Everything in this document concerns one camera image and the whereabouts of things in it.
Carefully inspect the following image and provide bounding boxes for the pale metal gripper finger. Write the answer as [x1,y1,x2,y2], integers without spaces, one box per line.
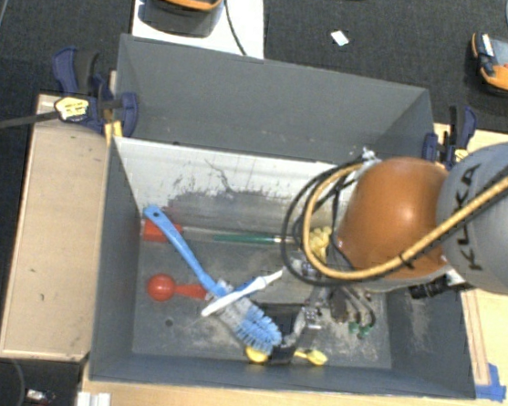
[283,306,310,349]
[300,307,327,348]

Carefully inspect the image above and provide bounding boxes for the yellow and black toy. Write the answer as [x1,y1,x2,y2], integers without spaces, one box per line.
[243,339,330,374]

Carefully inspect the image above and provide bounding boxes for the white toothbrush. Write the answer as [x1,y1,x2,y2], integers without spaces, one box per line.
[200,260,285,327]

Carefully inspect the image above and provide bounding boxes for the yellow toy corn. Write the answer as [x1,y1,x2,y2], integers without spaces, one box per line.
[305,224,334,259]

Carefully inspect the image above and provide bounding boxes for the green stick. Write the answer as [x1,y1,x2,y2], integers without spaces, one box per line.
[211,227,297,252]

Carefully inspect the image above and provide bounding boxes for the blue dish brush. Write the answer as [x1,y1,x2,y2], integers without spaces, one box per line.
[128,204,297,356]

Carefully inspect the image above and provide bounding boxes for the red block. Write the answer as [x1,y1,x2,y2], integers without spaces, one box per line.
[140,219,184,246]

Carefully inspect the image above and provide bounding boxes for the grey metal bin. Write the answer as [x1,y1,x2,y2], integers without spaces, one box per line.
[78,32,508,406]

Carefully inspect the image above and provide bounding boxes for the pale wood board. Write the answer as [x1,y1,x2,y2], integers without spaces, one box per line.
[0,91,123,370]

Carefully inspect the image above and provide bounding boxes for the black cylinder on white bracket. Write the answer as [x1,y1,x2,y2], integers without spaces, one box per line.
[407,267,467,307]

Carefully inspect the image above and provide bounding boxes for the red ball with handle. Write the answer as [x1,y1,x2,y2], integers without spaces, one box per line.
[145,272,212,308]

